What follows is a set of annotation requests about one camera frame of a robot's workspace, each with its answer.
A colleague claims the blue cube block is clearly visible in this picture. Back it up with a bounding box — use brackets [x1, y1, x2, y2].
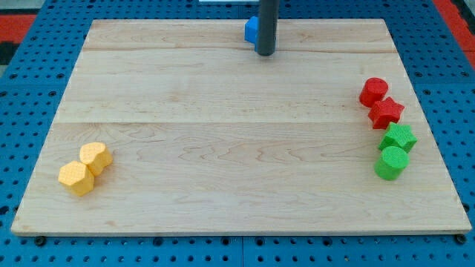
[244, 16, 258, 51]

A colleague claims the light wooden board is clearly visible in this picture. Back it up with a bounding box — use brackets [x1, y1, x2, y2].
[11, 19, 472, 237]

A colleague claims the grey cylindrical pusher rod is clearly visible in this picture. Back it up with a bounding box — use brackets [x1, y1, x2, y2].
[255, 0, 279, 56]

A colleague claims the red cylinder block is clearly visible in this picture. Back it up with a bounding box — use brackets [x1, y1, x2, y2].
[359, 77, 389, 108]

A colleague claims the yellow heart block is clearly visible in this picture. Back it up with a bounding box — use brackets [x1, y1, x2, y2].
[79, 142, 113, 177]

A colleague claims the red star block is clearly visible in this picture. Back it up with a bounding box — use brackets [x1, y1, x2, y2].
[368, 97, 404, 129]

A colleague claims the green cylinder block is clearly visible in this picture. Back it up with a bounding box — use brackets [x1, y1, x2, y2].
[374, 146, 410, 181]

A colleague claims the green star block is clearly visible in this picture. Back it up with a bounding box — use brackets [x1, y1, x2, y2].
[378, 122, 418, 153]

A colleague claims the yellow hexagon block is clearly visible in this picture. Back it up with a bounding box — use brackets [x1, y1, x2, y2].
[58, 161, 95, 197]

